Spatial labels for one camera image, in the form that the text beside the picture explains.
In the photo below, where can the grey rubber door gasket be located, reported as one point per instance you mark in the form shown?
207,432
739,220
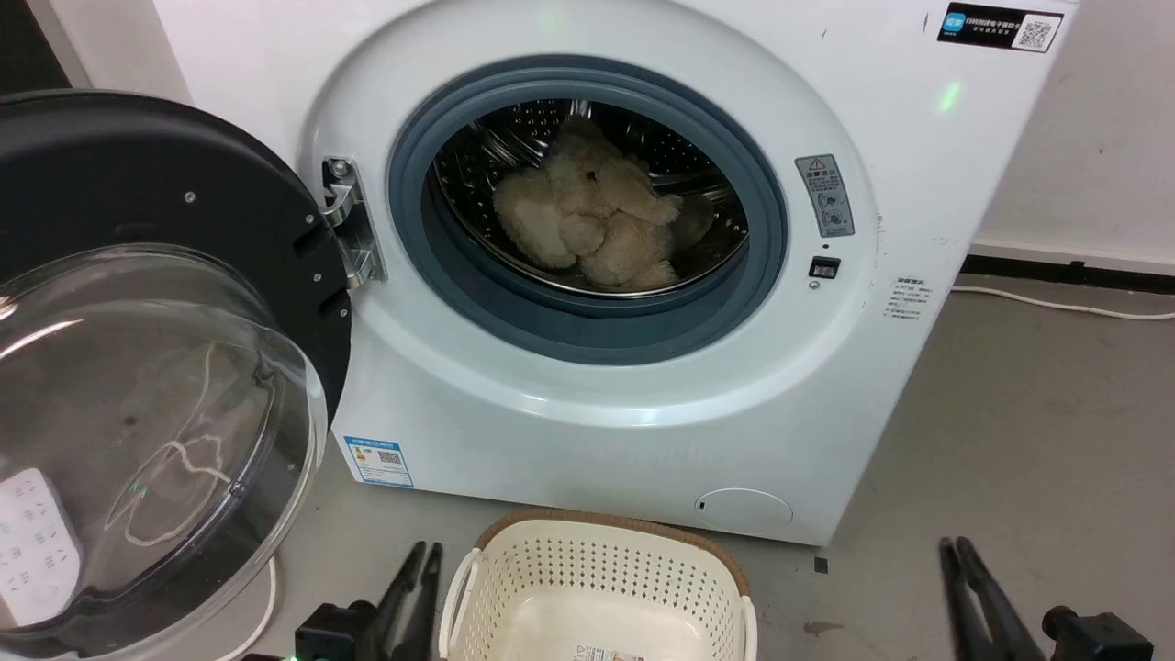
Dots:
587,332

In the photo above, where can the white front-load washing machine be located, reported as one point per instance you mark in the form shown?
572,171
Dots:
551,459

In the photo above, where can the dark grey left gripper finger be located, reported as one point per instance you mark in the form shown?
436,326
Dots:
424,615
399,597

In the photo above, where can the black washer door, clear dome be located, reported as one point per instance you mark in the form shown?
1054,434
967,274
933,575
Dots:
138,165

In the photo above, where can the metal door hinge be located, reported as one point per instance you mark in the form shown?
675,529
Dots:
353,229

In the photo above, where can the paper label inside basket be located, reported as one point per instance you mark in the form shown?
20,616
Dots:
606,654

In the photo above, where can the round white filter cover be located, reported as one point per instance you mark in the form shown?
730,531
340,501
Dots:
744,509

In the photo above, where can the beige plush teddy bear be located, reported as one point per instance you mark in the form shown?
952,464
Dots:
587,211

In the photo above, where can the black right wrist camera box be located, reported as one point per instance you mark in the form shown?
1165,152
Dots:
1097,638

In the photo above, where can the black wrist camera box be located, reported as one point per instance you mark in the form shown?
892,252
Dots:
1097,638
335,635

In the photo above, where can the grey warning label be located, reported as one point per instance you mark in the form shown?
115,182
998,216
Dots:
824,197

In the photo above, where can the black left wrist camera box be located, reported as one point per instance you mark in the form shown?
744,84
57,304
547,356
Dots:
335,635

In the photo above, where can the cream perforated laundry basket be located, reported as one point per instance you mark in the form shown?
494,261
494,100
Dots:
597,569

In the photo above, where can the blue energy label sticker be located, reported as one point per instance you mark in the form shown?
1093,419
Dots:
378,462

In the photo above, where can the black door latch slot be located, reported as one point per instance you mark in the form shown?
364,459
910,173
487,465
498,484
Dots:
824,268

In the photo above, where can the white power strip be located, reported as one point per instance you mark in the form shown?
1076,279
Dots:
32,542

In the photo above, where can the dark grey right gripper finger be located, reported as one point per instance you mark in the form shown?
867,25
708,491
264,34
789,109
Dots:
1005,620
964,615

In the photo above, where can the black QR code sticker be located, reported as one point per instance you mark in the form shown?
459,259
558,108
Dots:
996,26

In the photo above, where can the steel perforated washer drum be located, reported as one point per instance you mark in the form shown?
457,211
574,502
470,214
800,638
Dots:
509,138

